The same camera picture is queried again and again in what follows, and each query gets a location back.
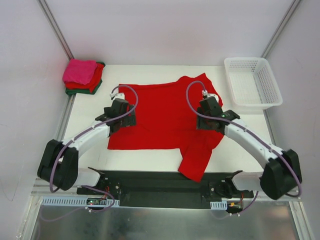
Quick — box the red t shirt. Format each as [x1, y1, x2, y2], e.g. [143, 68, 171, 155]
[107, 73, 223, 182]
[65, 62, 105, 93]

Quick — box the white plastic basket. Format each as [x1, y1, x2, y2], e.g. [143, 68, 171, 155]
[224, 57, 283, 113]

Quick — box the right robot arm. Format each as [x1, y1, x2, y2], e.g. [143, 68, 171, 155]
[196, 96, 302, 200]

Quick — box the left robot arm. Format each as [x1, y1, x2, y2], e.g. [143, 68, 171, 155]
[37, 98, 136, 195]

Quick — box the folded red t shirt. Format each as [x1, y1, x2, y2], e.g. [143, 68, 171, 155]
[65, 62, 105, 93]

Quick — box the folded pink t shirt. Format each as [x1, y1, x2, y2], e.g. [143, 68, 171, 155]
[62, 59, 97, 85]

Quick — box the folded green t shirt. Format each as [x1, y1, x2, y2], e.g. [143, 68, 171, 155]
[65, 77, 103, 96]

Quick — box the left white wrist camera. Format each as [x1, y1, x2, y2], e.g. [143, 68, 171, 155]
[109, 92, 125, 100]

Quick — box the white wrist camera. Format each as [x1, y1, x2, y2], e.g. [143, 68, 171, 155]
[201, 90, 219, 102]
[109, 92, 125, 100]

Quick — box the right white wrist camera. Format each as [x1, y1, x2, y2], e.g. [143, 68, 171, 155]
[201, 90, 219, 102]

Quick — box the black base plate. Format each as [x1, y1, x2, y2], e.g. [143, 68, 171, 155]
[76, 169, 254, 208]

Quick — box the right grey cable duct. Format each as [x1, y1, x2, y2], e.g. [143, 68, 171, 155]
[210, 200, 228, 211]

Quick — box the grey cable duct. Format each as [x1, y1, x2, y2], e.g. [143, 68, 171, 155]
[210, 200, 228, 211]
[42, 196, 120, 208]

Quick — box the left grey cable duct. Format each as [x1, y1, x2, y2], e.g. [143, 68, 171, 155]
[42, 196, 120, 208]

